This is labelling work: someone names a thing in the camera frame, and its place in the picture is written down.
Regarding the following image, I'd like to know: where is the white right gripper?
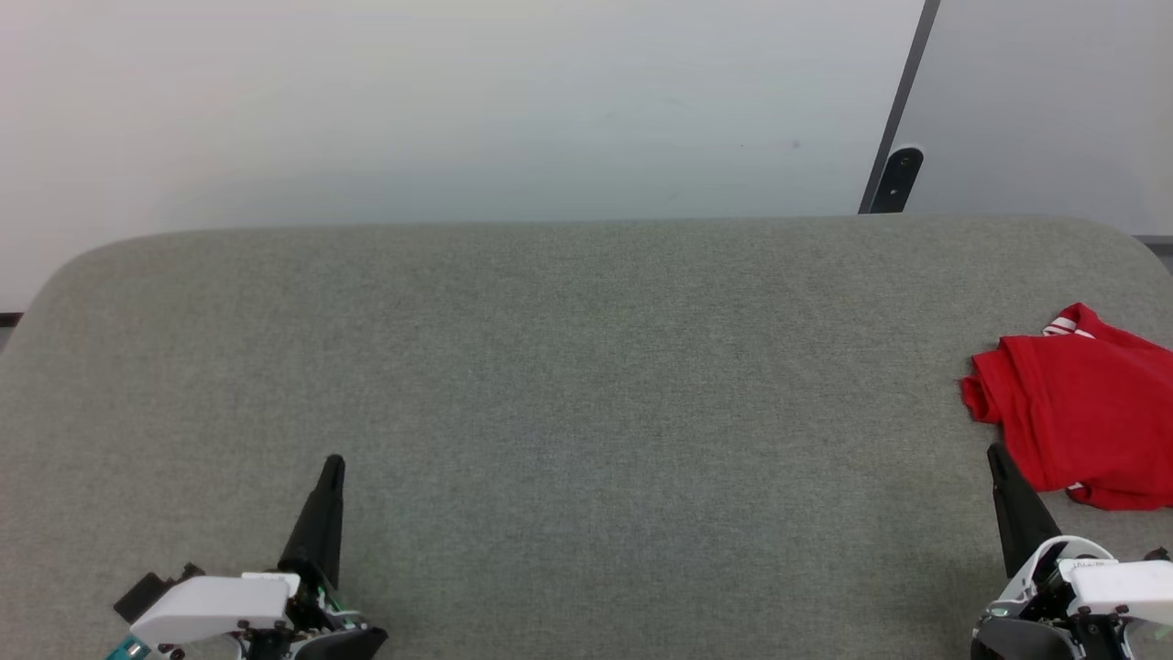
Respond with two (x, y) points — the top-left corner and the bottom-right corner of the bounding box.
(983, 443), (1173, 643)

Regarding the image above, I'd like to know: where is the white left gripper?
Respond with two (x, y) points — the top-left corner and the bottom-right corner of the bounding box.
(128, 454), (347, 649)

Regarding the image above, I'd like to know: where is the red and white jersey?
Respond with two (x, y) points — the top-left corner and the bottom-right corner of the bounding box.
(959, 302), (1173, 512)

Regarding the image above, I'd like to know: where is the black oval wall bracket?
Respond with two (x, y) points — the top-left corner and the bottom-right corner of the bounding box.
(868, 146), (926, 215)

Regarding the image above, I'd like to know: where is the dark wall divider strip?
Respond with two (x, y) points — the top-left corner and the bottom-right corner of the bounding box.
(857, 0), (943, 215)

